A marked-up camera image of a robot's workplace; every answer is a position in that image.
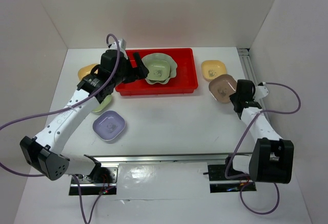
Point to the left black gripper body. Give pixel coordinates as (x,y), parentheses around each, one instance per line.
(127,74)

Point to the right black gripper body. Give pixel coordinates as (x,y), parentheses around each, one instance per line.
(234,98)

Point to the green square plate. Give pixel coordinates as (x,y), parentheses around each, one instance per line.
(103,104)
(159,70)

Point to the large green scalloped bowl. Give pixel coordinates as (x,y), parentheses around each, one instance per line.
(162,56)

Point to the brown square plate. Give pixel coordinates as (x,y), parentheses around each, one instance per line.
(222,87)

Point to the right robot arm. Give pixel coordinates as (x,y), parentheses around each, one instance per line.
(272,158)

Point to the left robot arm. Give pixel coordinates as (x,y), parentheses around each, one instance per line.
(44,151)

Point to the red plastic bin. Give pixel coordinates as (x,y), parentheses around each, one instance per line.
(185,81)

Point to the yellow square plate left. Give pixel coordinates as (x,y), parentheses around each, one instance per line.
(85,71)

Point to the yellow square plate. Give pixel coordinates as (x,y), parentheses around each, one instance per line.
(212,69)
(85,71)

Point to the yellow square plate right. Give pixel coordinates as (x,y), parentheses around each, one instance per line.
(212,69)

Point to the purple square plate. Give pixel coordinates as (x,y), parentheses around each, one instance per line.
(108,125)

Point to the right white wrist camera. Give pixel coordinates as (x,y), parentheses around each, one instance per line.
(261,91)

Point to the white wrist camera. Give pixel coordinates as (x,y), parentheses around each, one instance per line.
(261,91)
(119,45)

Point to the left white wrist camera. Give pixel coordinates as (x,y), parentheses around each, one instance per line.
(119,45)

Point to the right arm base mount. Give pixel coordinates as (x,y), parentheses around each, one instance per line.
(220,184)

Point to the aluminium rail front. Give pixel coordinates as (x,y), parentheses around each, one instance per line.
(207,157)

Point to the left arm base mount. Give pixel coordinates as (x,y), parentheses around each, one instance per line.
(106,183)

